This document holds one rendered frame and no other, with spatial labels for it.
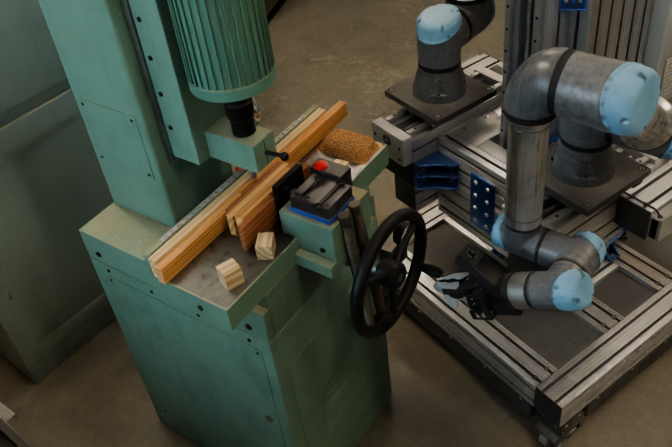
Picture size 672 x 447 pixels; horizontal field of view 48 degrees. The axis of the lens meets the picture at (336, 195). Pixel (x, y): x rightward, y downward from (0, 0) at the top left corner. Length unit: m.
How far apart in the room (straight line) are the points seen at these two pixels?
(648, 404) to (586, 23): 1.16
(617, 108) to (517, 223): 0.37
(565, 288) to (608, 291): 0.98
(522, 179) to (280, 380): 0.70
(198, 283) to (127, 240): 0.36
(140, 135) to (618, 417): 1.56
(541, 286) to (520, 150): 0.26
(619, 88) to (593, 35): 0.64
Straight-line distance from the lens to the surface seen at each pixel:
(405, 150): 2.05
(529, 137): 1.40
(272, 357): 1.67
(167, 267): 1.53
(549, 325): 2.31
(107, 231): 1.88
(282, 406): 1.82
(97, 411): 2.58
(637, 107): 1.29
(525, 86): 1.33
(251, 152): 1.56
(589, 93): 1.28
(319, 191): 1.52
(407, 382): 2.42
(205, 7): 1.37
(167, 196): 1.75
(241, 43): 1.41
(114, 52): 1.57
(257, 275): 1.51
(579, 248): 1.55
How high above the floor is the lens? 1.95
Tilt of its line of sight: 39 degrees down
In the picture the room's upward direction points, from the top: 7 degrees counter-clockwise
